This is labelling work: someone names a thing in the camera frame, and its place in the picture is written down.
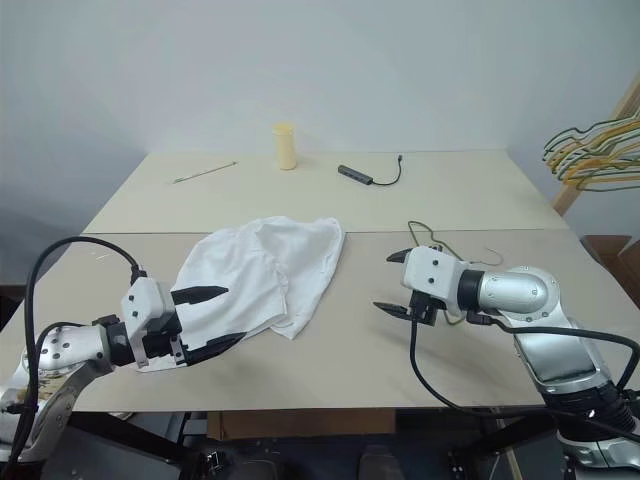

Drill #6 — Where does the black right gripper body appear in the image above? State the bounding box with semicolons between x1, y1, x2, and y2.
407;292;444;326

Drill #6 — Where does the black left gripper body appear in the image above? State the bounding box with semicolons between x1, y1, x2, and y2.
142;309;192;370

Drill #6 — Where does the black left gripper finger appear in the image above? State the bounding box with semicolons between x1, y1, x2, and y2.
170;285;230;308
184;332;249;369

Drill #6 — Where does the thin green wire hanger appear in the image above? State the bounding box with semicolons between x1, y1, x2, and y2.
407;219;503;329

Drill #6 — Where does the white cloth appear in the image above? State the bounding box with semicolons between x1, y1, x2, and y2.
135;215;345;374

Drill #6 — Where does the brown cardboard box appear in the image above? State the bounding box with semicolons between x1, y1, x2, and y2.
582;233;640;296
207;409;397;441

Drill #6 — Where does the thin green pen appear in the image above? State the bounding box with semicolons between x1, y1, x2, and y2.
172;160;238;185

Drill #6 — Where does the pale yellow cylindrical container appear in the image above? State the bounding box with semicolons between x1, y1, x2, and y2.
271;122;299;171

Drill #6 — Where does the wooden clothes rack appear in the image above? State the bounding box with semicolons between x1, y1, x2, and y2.
549;74;640;219

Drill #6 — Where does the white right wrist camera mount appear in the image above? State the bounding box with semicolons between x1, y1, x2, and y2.
402;245;474;319

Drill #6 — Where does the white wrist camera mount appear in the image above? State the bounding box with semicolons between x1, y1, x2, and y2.
121;278;189;369
402;245;474;319

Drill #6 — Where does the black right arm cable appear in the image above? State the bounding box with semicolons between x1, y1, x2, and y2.
408;294;640;444
467;312;640;351

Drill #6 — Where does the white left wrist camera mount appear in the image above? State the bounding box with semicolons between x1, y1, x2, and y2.
121;278;189;369

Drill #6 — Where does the grey USB hub with cable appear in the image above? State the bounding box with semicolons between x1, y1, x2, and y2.
337;154;406;188

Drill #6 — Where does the olive green wire hanger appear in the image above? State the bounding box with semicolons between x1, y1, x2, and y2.
543;119;640;161
559;159;640;194

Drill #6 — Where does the orange wire hanger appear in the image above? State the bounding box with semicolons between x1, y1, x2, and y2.
549;144;640;179

